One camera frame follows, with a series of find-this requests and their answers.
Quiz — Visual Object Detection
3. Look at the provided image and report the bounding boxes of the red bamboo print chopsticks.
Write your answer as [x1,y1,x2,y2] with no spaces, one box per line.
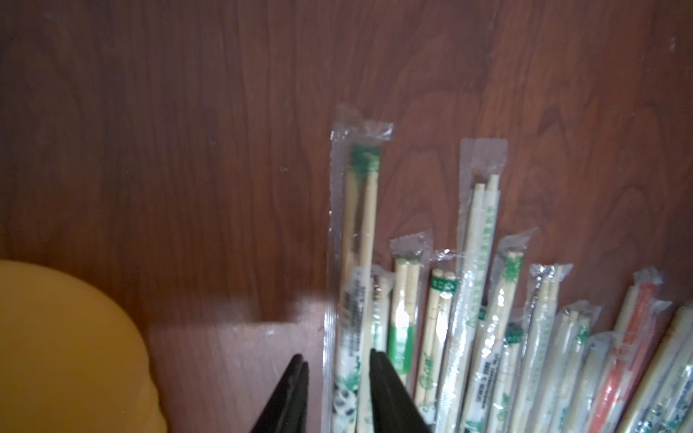
[617,303,692,432]

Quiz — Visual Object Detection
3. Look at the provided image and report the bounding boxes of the white sleeve chopsticks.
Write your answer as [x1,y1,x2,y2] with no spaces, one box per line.
[460,228,535,432]

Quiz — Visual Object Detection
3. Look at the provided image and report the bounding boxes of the green tip chopsticks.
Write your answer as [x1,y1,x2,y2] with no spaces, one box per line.
[529,299,602,432]

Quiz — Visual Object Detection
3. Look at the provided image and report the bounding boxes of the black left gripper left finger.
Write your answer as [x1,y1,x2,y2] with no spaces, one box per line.
[251,354,309,433]

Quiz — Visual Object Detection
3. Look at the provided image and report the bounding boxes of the green panda chopsticks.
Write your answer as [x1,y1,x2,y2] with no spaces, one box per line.
[321,105,395,432]

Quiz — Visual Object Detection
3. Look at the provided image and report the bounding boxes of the red striped chopsticks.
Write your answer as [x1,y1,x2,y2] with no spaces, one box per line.
[588,267,671,432]

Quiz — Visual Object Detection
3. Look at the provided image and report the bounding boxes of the long plain chopsticks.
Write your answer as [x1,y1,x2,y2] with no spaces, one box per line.
[435,138,508,432]

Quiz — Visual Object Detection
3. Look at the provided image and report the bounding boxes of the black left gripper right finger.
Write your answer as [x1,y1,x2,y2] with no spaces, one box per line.
[369,349,429,433]

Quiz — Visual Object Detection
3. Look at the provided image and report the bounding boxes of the green label chopsticks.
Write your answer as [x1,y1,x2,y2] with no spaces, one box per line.
[387,229,433,393]

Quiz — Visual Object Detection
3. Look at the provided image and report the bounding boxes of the yellow plastic storage box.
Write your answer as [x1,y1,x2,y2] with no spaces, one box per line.
[1,260,168,432]

